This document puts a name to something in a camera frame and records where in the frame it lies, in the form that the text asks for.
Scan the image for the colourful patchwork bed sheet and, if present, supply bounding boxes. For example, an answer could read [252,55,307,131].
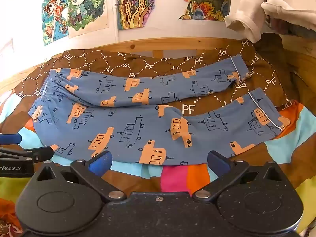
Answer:
[0,94,316,237]

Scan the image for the torn dark colourful wall poster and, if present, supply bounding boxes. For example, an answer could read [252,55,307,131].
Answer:
[172,0,233,22]

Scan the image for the blue cartoon wall poster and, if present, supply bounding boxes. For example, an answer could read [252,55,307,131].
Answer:
[41,0,70,46]

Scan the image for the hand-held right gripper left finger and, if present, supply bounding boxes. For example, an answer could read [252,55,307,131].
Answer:
[30,150,127,203]

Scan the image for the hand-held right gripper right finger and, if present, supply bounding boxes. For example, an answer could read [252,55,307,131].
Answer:
[192,150,292,202]

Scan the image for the white wall pipe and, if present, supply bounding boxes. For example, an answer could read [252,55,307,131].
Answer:
[112,4,119,43]

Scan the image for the white hanging shirt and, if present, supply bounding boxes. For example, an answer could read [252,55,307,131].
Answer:
[224,0,316,43]

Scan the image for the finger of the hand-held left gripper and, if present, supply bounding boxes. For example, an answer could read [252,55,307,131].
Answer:
[0,146,54,164]
[0,133,22,145]

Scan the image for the brown patterned blanket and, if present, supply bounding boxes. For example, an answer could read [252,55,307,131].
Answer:
[0,39,298,139]

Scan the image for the white folded cloth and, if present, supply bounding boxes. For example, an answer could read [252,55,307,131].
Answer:
[261,0,316,31]

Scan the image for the blond cartoon figure wall poster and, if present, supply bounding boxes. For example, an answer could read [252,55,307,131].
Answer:
[66,0,109,39]

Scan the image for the blue printed pants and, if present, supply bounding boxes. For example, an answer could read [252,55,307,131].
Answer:
[28,54,291,166]

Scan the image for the swirly colourful wall poster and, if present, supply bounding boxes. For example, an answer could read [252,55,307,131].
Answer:
[117,0,171,30]

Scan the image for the wooden bed frame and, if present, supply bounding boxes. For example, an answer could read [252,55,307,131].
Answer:
[0,33,316,99]

